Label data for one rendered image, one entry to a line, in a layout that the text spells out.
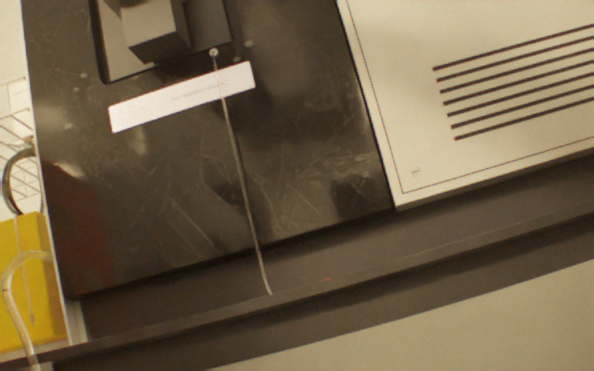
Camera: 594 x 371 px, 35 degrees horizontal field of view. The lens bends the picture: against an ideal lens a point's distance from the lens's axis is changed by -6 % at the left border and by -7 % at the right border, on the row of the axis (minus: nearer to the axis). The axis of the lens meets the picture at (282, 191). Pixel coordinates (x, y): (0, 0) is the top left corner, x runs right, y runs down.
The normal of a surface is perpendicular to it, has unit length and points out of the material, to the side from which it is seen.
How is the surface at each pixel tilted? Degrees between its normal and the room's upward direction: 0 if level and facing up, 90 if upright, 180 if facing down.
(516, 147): 90
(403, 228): 90
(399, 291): 90
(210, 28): 90
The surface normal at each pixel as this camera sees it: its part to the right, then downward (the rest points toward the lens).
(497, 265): -0.22, -0.23
